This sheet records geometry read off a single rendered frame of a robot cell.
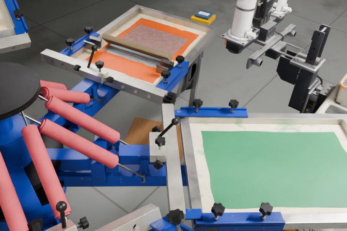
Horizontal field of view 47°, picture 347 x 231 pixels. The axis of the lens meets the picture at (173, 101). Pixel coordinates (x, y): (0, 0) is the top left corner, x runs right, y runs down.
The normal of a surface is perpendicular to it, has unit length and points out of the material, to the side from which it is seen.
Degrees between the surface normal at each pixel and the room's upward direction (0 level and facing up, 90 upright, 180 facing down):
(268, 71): 0
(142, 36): 0
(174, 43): 0
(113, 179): 90
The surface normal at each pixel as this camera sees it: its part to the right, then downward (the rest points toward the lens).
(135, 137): 0.07, -0.79
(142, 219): 0.51, 0.04
